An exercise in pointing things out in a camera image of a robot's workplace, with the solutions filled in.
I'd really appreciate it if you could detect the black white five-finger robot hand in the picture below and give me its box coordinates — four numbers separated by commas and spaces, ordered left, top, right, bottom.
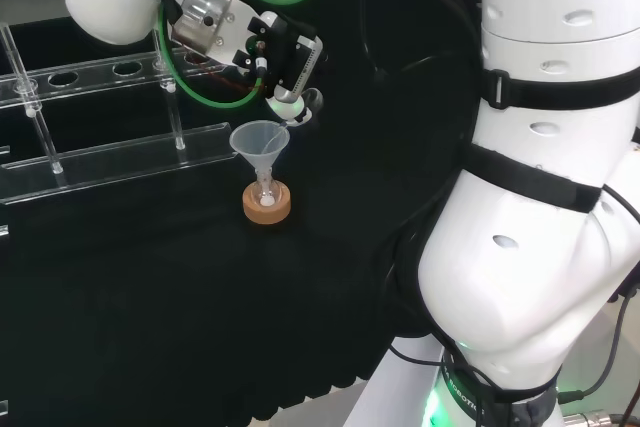
232, 9, 327, 128

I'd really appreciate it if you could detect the translucent plastic funnel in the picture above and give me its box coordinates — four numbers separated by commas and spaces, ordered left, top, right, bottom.
228, 119, 291, 194

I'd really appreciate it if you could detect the small glass round-bottom flask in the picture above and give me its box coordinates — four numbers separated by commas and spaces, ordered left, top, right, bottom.
251, 179, 283, 209

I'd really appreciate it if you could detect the clear acrylic funnel stand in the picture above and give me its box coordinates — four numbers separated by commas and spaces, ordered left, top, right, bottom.
0, 21, 240, 207

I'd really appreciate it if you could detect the black bench cloth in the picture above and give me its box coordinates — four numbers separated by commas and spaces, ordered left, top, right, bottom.
0, 0, 485, 424

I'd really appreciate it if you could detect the green cable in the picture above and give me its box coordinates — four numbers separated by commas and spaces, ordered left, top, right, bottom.
158, 0, 334, 110

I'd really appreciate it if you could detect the cork ring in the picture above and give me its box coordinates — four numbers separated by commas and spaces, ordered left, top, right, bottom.
242, 181, 293, 225

